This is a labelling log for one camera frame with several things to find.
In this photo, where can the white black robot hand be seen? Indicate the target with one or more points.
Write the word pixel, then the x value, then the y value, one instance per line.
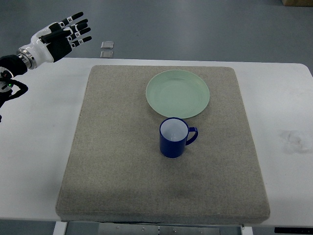
pixel 55 41

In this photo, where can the blue enamel mug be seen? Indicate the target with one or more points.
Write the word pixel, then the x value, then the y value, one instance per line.
pixel 174 136

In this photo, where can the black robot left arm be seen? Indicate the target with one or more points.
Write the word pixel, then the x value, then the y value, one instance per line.
pixel 10 88

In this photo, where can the upper metal floor plate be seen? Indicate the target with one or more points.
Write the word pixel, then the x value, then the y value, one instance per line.
pixel 107 45

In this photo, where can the light green plate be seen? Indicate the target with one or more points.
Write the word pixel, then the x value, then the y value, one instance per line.
pixel 177 93

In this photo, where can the beige felt mat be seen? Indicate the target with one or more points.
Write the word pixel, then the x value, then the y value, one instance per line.
pixel 117 172

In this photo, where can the cardboard box corner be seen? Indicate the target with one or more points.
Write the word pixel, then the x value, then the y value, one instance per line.
pixel 298 3

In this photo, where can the metal table frame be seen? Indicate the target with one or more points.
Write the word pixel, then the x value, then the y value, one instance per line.
pixel 145 229

